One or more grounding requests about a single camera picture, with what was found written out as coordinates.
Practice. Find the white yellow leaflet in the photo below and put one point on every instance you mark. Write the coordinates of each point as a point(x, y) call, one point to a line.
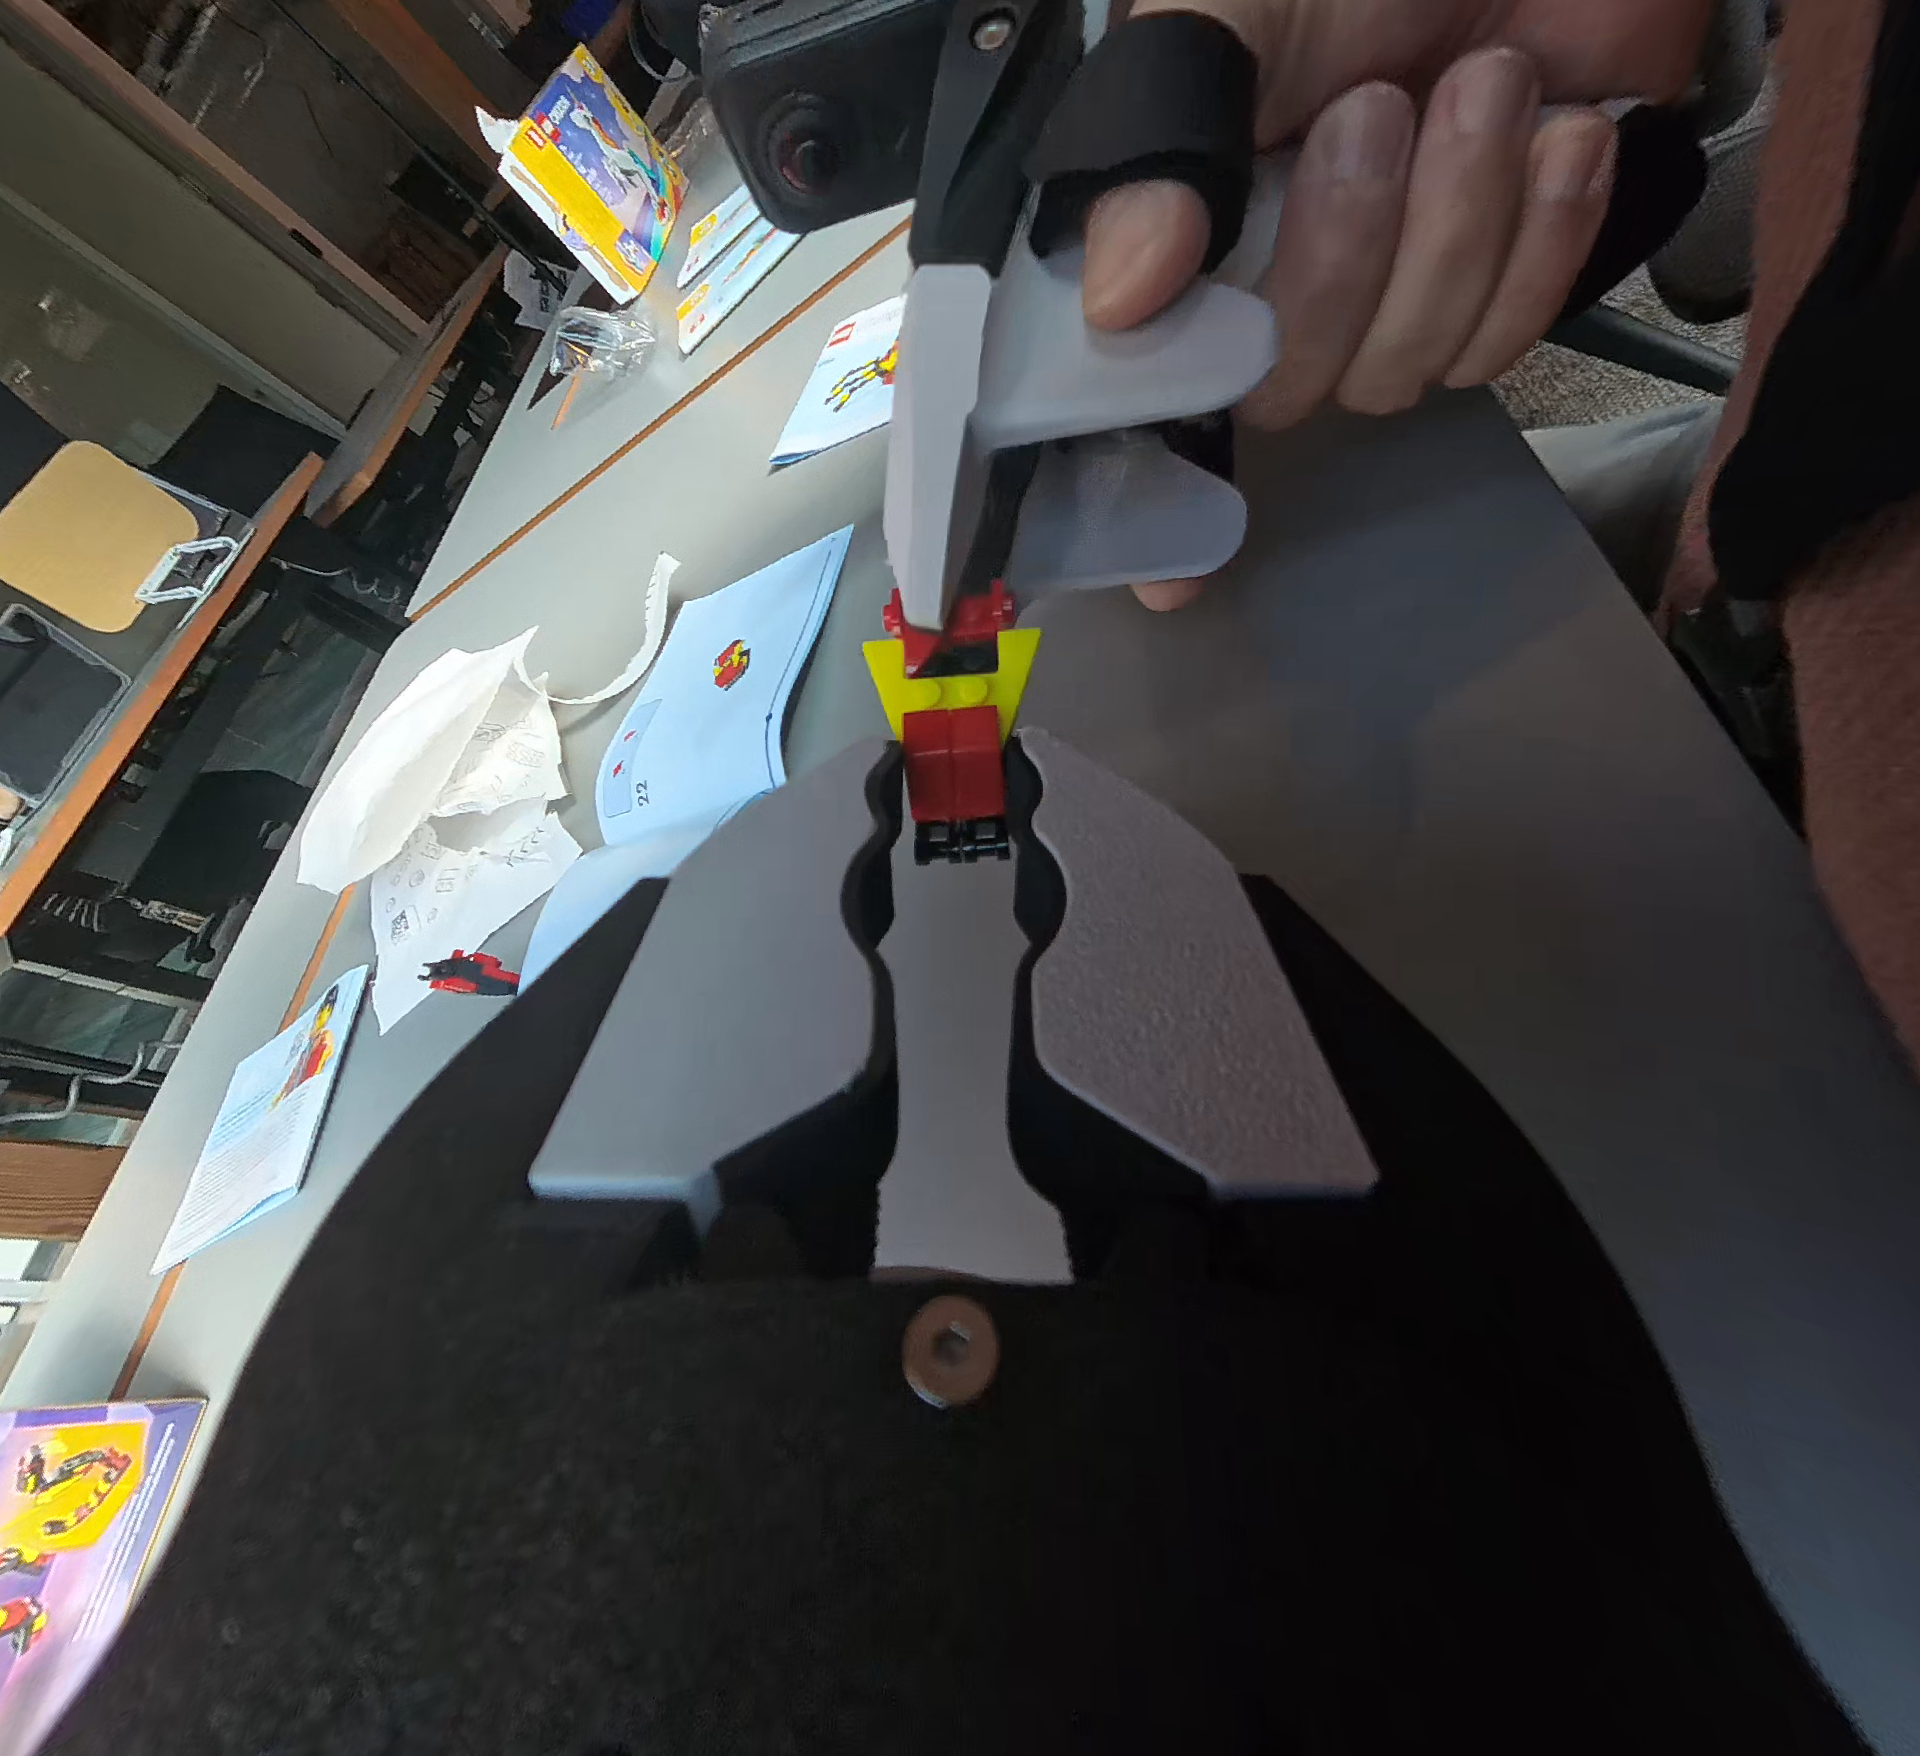
point(735, 271)

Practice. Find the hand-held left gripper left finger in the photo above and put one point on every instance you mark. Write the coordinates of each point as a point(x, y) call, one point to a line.
point(721, 1022)

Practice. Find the black office chair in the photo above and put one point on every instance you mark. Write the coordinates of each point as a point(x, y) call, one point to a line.
point(1712, 257)

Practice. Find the clear plastic bag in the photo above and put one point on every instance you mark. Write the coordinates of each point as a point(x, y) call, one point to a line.
point(600, 343)

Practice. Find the closed blue instruction booklet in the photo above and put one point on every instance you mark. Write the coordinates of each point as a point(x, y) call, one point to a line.
point(839, 393)

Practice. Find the thin illustrated instruction booklet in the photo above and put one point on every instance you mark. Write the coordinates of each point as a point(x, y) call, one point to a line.
point(263, 1126)

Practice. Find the yellow toy set box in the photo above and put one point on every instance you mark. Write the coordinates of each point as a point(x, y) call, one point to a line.
point(593, 167)

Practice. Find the torn printed paper bag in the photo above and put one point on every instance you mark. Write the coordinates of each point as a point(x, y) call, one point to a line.
point(465, 916)

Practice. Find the red yellow toy brick assembly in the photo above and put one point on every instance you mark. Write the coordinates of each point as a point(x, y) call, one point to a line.
point(952, 768)

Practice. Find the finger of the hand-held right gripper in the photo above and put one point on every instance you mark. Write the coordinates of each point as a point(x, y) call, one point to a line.
point(933, 436)

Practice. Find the tan wooden chair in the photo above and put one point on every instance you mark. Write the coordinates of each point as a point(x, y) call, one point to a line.
point(90, 536)

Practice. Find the red black toy brick assembly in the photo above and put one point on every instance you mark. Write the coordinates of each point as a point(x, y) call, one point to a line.
point(473, 973)

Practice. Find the open blue instruction booklet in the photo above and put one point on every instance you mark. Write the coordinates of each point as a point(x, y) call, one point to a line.
point(704, 707)

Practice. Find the person's torso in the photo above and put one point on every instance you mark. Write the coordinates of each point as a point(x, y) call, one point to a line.
point(1860, 768)

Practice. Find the crumpled white paper bag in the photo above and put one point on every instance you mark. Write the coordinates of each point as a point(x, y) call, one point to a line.
point(406, 768)

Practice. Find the person's leg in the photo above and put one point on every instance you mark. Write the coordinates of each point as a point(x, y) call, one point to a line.
point(1621, 480)

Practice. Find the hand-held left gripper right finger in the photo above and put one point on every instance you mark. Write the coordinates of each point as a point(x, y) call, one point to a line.
point(1184, 1006)

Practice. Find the adjacent grey desk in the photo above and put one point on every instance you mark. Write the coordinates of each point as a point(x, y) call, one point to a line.
point(512, 466)

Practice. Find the purple toy set box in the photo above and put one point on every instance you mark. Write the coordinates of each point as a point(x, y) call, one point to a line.
point(76, 1532)

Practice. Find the torn white paper strip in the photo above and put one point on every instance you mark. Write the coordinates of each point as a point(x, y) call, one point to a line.
point(653, 609)

